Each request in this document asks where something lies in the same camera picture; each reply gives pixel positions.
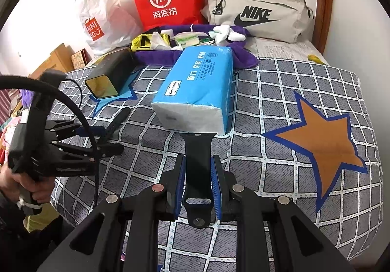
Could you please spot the grey checked blanket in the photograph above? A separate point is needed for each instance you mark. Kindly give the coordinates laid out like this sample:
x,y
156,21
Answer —
x,y
274,92

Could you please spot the wooden furniture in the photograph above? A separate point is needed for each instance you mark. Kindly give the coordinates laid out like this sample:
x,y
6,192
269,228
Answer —
x,y
58,59

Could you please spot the blue tissue pack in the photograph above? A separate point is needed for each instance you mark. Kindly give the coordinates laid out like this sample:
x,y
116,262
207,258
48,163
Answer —
x,y
195,83

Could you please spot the person's left forearm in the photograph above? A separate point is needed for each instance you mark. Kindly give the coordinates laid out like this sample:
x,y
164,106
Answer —
x,y
12,229

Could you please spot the yellow green cloth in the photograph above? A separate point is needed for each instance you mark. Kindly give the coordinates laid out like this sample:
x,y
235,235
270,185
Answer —
x,y
45,220

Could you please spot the black box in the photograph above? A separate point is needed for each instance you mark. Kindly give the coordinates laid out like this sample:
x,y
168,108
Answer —
x,y
112,68

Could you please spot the red striped curtain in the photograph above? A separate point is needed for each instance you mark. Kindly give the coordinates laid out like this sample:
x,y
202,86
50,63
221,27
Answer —
x,y
6,104

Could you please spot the wooden headboard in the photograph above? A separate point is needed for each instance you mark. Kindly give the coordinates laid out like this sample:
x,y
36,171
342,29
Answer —
x,y
324,1

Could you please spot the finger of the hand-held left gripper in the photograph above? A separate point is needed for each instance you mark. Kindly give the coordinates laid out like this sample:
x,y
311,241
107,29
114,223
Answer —
x,y
79,158
67,130

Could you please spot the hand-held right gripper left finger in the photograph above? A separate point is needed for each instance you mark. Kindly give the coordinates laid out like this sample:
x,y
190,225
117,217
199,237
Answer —
x,y
179,186

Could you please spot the pile of colourful clothes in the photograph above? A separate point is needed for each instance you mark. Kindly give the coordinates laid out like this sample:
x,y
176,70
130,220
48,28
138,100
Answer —
x,y
9,135

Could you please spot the person's left hand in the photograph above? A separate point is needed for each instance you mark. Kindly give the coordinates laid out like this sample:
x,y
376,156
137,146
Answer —
x,y
9,180

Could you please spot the purple towel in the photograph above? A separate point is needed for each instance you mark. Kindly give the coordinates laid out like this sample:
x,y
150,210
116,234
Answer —
x,y
243,59

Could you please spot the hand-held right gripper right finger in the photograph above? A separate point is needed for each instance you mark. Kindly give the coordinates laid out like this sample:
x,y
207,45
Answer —
x,y
217,186

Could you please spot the crumpled white plastic bag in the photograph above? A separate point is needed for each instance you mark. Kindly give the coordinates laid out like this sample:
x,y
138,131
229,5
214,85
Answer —
x,y
157,40

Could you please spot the white plastic shopping bag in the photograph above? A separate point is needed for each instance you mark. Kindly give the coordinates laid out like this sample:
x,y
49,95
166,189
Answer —
x,y
103,10

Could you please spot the yellow bag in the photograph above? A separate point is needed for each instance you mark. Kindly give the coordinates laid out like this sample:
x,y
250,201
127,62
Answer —
x,y
140,42

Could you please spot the small patterned box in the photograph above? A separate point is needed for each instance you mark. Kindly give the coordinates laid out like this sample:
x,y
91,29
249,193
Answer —
x,y
79,60

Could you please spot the green wet wipe packet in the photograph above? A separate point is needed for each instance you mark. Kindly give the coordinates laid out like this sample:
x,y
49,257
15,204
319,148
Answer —
x,y
184,37

